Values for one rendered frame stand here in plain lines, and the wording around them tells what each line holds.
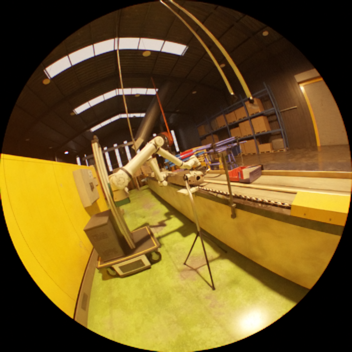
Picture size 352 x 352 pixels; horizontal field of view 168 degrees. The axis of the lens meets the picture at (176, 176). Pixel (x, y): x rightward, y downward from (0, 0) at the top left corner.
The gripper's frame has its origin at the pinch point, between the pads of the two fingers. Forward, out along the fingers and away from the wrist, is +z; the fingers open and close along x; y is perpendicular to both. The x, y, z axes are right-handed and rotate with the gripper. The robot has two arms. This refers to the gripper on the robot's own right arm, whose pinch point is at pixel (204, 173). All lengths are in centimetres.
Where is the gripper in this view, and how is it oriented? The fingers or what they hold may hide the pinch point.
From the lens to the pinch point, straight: 184.7
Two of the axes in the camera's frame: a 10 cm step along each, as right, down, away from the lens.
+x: -3.6, -0.3, 9.3
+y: 6.9, -6.8, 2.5
